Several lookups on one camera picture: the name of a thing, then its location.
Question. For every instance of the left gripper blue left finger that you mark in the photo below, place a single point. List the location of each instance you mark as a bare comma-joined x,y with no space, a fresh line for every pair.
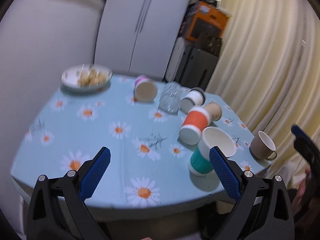
45,217

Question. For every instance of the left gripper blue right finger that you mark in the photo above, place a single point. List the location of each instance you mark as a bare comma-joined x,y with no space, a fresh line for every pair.
262,207

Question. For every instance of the green banded paper cup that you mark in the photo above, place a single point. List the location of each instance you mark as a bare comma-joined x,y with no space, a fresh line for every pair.
214,142

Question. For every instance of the brown kraft paper cup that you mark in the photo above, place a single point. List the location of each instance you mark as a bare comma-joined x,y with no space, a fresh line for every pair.
215,111

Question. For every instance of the orange banded paper cup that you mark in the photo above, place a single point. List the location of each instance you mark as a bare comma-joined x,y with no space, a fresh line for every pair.
197,119

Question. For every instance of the black striped white paper cup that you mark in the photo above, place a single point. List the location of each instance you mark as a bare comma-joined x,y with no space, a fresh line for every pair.
195,97

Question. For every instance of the pink paper cup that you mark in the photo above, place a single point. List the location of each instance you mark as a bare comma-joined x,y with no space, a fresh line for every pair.
145,89

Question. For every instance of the person's right hand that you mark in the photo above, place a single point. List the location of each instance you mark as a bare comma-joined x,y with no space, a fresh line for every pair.
305,205

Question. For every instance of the brown ceramic mug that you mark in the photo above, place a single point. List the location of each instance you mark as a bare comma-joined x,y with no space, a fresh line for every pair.
262,147

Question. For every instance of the cream pleated curtain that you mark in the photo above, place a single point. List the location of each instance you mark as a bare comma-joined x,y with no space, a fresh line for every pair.
268,73

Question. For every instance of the daisy print blue tablecloth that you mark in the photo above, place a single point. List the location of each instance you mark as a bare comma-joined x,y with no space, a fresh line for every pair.
149,165

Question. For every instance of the white plate with snacks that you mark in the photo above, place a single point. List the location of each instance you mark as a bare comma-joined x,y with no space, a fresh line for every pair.
86,77

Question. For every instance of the black cabinet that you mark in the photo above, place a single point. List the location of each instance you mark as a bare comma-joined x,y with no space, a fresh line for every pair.
189,65

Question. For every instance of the clear cut glass tumbler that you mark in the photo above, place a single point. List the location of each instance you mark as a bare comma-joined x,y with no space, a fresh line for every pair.
170,98

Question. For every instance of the orange cardboard box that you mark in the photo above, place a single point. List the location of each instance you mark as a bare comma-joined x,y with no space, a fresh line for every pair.
204,18

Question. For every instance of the white refrigerator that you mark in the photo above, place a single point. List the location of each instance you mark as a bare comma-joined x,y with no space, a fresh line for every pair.
136,37

